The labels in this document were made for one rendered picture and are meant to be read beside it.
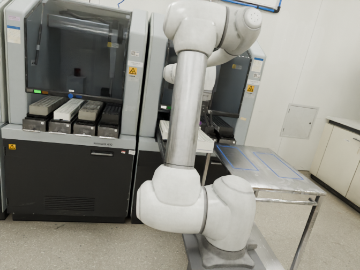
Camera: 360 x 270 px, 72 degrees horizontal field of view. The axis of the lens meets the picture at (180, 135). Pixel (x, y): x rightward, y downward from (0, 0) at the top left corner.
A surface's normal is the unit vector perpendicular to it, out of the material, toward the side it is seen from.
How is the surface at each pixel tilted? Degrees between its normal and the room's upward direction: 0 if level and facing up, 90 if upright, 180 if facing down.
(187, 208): 61
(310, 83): 90
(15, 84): 90
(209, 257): 15
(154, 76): 90
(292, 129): 90
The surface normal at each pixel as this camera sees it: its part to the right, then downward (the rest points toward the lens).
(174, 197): 0.08, -0.06
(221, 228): 0.01, 0.31
